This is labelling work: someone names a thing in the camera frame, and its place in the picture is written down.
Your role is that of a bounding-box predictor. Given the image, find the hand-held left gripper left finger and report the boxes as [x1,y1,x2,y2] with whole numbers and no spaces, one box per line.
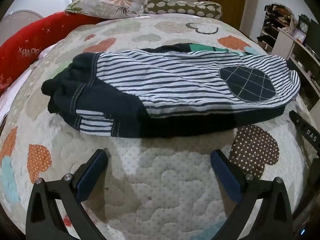
[26,149,108,240]

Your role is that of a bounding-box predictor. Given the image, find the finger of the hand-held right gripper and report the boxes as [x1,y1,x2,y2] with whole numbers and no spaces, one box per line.
[289,110,320,156]

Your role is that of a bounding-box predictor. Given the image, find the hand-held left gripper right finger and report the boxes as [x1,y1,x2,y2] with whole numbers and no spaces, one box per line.
[210,149,293,240]

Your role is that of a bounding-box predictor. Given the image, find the navy white striped pants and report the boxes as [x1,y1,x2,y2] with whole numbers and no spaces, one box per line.
[41,44,301,139]

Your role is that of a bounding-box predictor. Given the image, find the patchwork heart quilt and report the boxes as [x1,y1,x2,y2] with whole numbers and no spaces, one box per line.
[0,14,320,240]

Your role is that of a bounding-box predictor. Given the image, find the white shelf unit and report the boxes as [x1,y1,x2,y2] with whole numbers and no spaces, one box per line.
[257,4,320,110]

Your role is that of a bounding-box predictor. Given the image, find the green table clock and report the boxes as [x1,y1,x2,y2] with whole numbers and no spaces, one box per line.
[299,14,310,33]

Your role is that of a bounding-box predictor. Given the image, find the wooden door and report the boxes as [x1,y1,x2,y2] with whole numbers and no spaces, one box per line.
[210,0,248,30]

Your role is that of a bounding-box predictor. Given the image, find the red star print blanket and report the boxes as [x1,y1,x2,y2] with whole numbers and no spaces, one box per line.
[0,14,100,98]

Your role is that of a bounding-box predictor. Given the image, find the floral pillow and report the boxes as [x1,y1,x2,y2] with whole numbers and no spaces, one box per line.
[65,0,150,19]

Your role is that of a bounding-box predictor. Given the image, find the round pale headboard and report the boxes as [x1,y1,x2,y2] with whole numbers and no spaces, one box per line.
[1,9,43,30]

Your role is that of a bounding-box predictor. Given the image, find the olive dotted bolster pillow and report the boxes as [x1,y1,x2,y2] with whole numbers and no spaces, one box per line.
[144,0,223,19]

